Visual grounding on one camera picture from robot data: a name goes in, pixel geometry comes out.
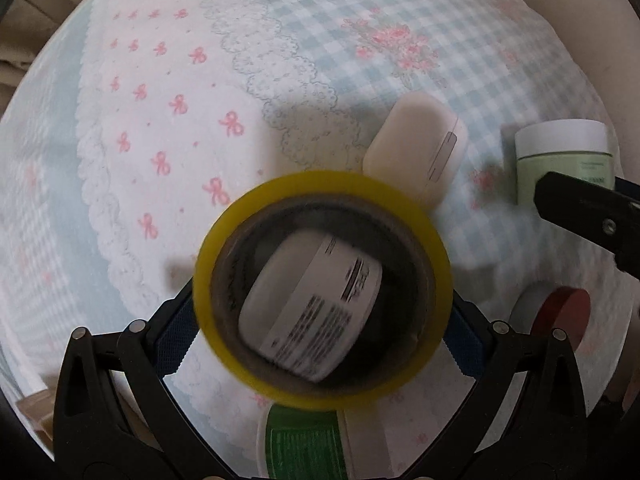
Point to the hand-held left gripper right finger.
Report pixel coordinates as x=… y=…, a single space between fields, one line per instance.
x=462 y=342

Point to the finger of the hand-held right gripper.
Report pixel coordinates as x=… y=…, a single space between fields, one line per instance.
x=590 y=210

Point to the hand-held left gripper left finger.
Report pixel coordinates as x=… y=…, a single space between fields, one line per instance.
x=172 y=342

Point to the yellow tape roll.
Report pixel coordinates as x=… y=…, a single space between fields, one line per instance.
x=323 y=287

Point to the pale green jar white lid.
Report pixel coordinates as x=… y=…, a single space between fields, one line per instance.
x=567 y=160

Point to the red round container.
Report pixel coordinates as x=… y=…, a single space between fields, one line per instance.
x=562 y=312

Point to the white cream jar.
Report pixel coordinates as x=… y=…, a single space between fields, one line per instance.
x=311 y=305

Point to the green labelled bottle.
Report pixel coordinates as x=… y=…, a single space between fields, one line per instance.
x=305 y=442

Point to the printed bed sheet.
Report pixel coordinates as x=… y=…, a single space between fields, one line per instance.
x=165 y=160

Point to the white plastic case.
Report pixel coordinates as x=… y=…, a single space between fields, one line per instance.
x=415 y=152

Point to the beige curtain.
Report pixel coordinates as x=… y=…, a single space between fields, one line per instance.
x=30 y=15

